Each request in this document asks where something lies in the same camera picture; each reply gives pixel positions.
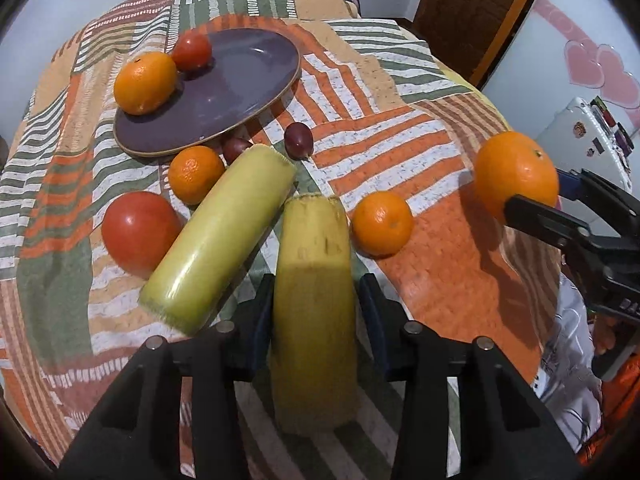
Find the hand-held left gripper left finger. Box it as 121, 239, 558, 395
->
57, 274, 275, 480

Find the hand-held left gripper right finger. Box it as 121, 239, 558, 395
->
356, 274, 583, 480

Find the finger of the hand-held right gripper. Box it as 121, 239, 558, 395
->
504, 194, 609, 262
556, 168, 640, 242

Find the yellow zucchini piece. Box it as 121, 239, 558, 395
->
270, 193, 360, 434

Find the large orange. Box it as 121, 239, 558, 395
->
473, 131, 560, 223
113, 52, 179, 116

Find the white refrigerator with magnets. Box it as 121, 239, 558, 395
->
534, 97, 640, 196

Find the striped patchwork tablecloth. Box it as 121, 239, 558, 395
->
0, 0, 564, 480

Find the pale green zucchini piece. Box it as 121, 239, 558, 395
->
138, 144, 298, 337

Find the small tangerine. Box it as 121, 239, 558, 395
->
168, 145, 226, 205
350, 191, 415, 257

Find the person's white patterned clothing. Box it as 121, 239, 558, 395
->
532, 270, 607, 461

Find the orange cloth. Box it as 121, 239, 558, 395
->
575, 360, 640, 466

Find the large red tomato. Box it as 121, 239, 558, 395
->
101, 191, 183, 280

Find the dark red plum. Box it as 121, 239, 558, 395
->
222, 136, 254, 166
284, 122, 315, 160

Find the brown wooden door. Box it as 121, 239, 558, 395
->
412, 0, 554, 89

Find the purple plate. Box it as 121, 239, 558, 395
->
113, 28, 302, 157

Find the small red tomato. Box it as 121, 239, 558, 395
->
171, 33, 213, 72

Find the pink heart wall decoration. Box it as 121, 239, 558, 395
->
564, 39, 640, 111

